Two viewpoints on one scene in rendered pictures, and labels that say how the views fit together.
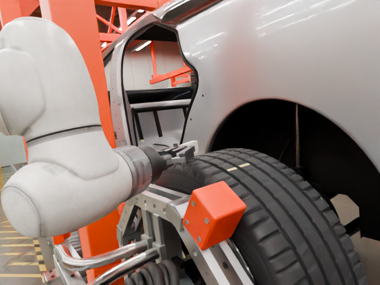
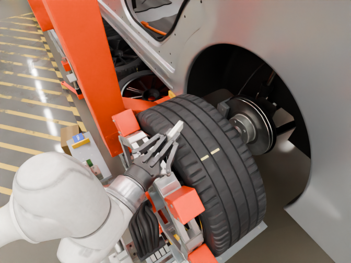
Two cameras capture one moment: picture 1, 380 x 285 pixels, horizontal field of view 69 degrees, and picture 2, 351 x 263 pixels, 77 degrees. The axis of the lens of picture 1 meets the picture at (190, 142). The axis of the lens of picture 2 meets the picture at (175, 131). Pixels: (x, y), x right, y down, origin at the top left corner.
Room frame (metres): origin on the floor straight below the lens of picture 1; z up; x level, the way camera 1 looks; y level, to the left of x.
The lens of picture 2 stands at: (0.25, -0.01, 1.73)
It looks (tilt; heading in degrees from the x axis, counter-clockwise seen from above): 51 degrees down; 2
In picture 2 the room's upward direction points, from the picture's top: straight up
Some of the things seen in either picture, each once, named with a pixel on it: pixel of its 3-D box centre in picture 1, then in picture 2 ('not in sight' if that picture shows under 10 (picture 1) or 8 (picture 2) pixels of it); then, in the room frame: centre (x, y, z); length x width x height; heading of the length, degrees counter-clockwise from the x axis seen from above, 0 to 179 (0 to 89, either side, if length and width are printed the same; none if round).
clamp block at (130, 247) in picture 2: not in sight; (125, 256); (0.37, 0.15, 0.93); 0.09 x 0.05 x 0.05; 125
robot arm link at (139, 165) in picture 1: (124, 172); (126, 193); (0.47, 0.12, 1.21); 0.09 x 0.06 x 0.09; 60
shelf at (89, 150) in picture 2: not in sight; (88, 158); (1.03, 0.62, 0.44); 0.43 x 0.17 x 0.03; 35
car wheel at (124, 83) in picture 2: not in sight; (152, 103); (1.64, 0.24, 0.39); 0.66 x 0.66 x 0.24
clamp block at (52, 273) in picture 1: (65, 277); (89, 176); (0.65, 0.35, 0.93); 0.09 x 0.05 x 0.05; 125
